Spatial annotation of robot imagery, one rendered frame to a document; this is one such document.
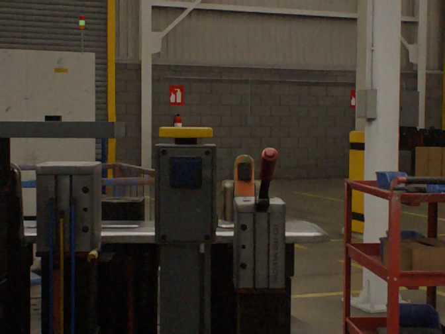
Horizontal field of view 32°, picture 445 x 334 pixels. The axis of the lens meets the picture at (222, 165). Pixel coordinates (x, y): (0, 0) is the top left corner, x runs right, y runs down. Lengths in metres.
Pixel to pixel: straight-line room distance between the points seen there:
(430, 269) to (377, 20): 2.23
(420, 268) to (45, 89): 6.66
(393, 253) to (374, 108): 2.03
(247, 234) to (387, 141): 4.04
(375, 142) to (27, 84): 5.16
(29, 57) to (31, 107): 0.56
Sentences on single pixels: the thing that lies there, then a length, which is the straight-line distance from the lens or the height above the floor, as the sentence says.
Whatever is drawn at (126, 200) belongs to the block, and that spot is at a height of 1.03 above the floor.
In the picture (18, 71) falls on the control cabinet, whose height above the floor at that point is 1.75.
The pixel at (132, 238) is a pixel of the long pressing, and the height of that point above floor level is 1.00.
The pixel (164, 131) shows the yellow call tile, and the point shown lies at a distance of 0.88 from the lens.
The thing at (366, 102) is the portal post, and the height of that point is 1.31.
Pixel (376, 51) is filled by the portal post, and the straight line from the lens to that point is 5.06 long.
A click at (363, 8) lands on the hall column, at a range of 8.42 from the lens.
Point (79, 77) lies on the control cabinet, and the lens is 9.34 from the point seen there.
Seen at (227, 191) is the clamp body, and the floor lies 1.04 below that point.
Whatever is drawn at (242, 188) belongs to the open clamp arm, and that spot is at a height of 1.05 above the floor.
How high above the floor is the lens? 1.16
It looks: 3 degrees down
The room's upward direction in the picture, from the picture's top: straight up
